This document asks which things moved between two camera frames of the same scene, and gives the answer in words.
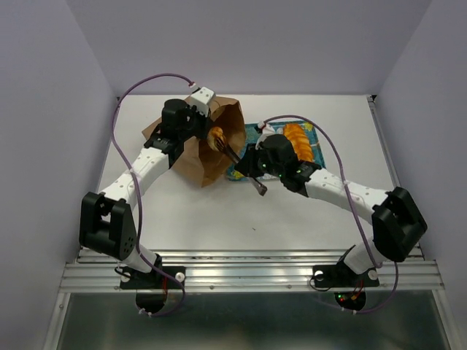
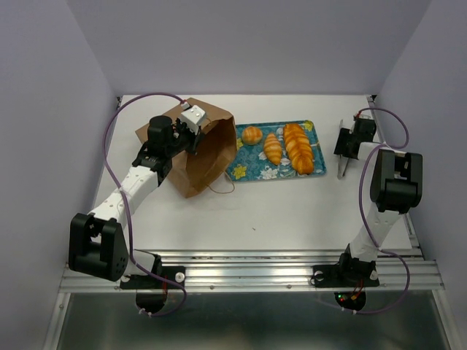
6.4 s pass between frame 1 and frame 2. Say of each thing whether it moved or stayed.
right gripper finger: moved
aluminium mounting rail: stayed
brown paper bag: moved
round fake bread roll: moved
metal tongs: moved
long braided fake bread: stayed
